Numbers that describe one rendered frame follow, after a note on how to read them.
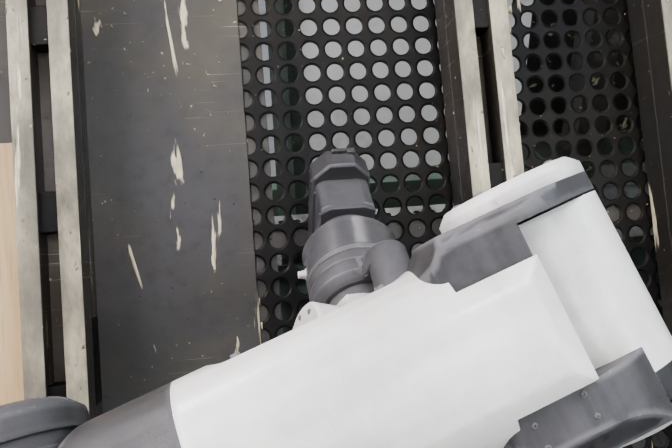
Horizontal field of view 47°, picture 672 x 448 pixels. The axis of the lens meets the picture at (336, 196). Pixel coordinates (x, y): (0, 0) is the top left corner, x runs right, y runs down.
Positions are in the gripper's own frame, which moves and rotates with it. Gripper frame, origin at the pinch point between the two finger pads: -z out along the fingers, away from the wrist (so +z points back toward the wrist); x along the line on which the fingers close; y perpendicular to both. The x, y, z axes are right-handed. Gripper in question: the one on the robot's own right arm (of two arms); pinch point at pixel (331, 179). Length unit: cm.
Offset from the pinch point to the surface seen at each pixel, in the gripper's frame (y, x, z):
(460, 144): -14.3, 1.7, -2.5
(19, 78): 29.8, 9.5, -6.8
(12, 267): 32.6, -7.1, 1.9
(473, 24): -16.2, 12.2, -9.4
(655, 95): -38.0, 4.2, -6.2
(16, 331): 32.5, -11.7, 6.4
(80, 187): 24.9, 0.8, -0.3
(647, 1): -37.9, 12.4, -13.2
